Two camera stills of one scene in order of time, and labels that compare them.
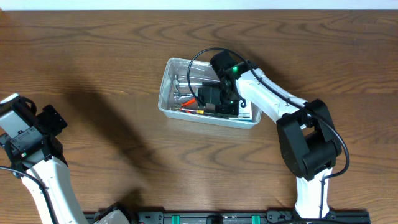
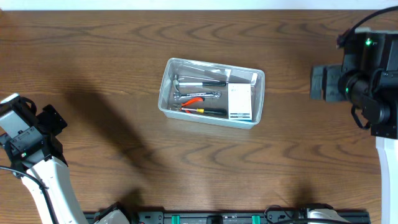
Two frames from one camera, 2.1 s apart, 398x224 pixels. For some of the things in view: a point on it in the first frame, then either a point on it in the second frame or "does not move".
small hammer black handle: x=176 y=83 does not move
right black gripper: x=222 y=111 -> x=342 y=74
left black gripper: x=50 y=121 does not move
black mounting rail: x=273 y=217 does not move
